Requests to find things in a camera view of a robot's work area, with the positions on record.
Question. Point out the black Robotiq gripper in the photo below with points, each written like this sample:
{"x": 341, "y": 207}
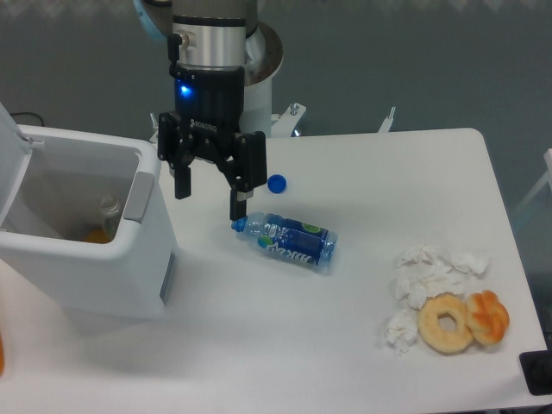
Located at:
{"x": 205, "y": 125}

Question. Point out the white trash can lid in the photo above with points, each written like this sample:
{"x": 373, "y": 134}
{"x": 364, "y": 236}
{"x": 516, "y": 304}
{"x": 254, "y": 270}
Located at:
{"x": 16, "y": 152}

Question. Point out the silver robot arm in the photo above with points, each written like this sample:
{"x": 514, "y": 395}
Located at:
{"x": 200, "y": 34}

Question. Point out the blue bottle cap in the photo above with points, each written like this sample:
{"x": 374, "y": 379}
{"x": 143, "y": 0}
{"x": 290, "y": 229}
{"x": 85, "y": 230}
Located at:
{"x": 277, "y": 183}

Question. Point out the white trash can body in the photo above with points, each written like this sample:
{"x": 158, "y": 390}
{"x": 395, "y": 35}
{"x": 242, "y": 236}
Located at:
{"x": 84, "y": 220}

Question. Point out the glass jar inside bin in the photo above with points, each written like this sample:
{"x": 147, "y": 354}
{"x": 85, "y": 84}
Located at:
{"x": 110, "y": 210}

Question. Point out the blue plastic water bottle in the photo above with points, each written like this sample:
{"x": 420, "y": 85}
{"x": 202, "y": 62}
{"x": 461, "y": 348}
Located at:
{"x": 285, "y": 239}

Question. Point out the orange fruit inside bin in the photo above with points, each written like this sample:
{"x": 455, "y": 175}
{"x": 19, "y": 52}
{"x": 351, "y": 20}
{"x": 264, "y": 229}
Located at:
{"x": 98, "y": 236}

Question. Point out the large crumpled white tissue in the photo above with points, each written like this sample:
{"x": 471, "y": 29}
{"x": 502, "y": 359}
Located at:
{"x": 428, "y": 271}

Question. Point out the small crumpled white tissue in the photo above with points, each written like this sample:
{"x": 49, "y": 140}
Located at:
{"x": 401, "y": 331}

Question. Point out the orange object at left edge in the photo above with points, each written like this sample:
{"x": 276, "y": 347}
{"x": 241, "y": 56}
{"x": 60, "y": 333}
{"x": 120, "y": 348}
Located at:
{"x": 2, "y": 356}

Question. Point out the orange glazed bread roll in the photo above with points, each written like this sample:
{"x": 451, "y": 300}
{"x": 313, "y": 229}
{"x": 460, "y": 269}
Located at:
{"x": 486, "y": 317}

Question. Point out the white chair part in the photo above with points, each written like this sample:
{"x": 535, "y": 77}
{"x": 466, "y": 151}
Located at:
{"x": 536, "y": 197}

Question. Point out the black device at edge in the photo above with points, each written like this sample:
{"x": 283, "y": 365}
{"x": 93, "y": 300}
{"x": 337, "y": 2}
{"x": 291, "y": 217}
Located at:
{"x": 536, "y": 366}

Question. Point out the white metal frame bracket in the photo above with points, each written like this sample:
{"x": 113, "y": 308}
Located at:
{"x": 288, "y": 124}

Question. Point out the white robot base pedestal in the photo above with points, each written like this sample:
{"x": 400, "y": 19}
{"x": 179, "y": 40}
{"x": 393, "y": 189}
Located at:
{"x": 264, "y": 57}

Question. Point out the plain ring donut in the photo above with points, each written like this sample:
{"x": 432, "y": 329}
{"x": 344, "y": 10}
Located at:
{"x": 442, "y": 324}

